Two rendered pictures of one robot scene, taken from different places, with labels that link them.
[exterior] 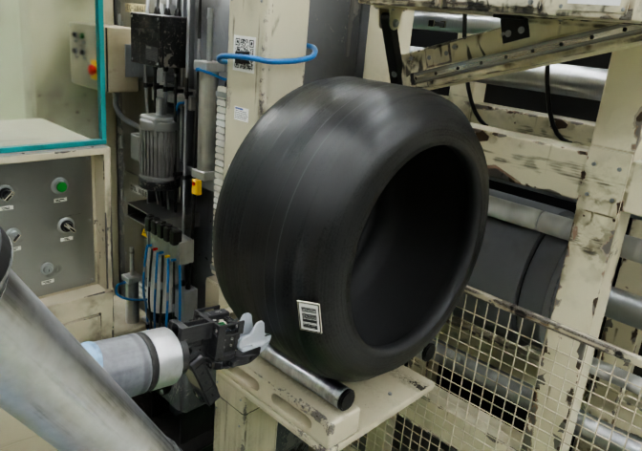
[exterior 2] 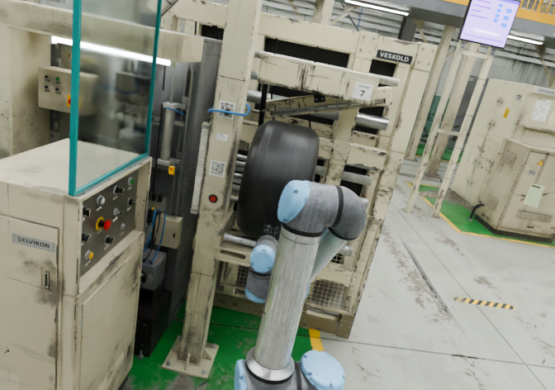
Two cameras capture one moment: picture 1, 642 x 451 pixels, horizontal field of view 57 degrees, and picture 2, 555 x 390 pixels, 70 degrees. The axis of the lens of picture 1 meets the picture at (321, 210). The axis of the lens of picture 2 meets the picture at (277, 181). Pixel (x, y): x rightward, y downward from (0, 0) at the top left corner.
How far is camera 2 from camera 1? 1.20 m
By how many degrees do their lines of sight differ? 38
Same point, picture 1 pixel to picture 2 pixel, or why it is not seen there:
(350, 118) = (303, 145)
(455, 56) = (292, 105)
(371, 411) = not seen: hidden behind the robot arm
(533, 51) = (327, 107)
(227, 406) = (201, 275)
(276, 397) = not seen: hidden behind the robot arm
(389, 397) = not seen: hidden behind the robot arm
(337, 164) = (307, 164)
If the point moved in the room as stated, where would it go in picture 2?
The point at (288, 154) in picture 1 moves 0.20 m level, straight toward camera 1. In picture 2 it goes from (285, 160) to (317, 177)
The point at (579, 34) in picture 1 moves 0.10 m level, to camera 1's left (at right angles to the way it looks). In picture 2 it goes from (344, 103) to (331, 102)
